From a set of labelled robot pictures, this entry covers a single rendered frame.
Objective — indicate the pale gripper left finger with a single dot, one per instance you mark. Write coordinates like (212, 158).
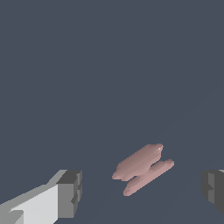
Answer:
(43, 201)

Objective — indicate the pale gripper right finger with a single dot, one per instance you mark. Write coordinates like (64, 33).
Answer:
(215, 189)

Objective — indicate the pink elongated object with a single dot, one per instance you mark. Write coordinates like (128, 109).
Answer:
(141, 167)

